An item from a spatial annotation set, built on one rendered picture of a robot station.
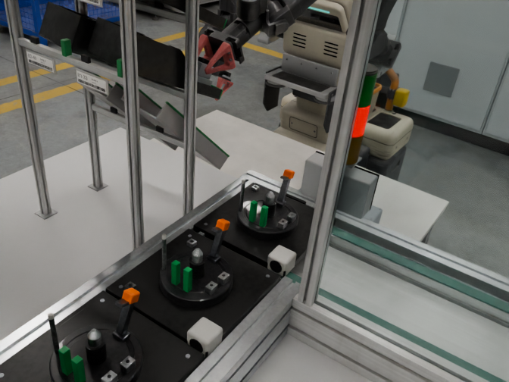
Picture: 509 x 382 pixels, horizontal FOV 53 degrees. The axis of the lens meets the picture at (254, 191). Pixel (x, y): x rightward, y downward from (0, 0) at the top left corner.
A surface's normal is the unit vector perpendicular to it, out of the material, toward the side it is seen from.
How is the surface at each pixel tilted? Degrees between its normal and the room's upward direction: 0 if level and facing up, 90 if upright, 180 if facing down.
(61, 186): 0
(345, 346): 90
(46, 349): 0
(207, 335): 0
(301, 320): 90
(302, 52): 98
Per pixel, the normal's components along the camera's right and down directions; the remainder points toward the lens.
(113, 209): 0.09, -0.83
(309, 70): -0.58, 0.40
